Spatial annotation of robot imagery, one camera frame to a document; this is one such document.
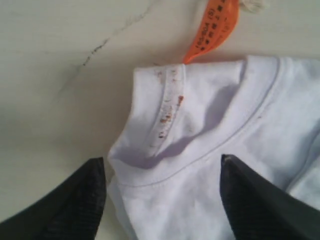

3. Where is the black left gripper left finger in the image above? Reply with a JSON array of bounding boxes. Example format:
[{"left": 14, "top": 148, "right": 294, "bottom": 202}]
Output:
[{"left": 0, "top": 157, "right": 107, "bottom": 240}]

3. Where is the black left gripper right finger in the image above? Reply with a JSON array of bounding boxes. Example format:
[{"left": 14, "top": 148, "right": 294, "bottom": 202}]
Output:
[{"left": 219, "top": 154, "right": 320, "bottom": 240}]

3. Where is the white t-shirt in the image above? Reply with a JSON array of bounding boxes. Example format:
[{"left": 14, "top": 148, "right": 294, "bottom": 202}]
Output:
[{"left": 108, "top": 56, "right": 320, "bottom": 240}]

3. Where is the orange clothing tag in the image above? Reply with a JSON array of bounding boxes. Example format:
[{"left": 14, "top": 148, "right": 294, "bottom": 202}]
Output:
[{"left": 182, "top": 0, "right": 268, "bottom": 65}]

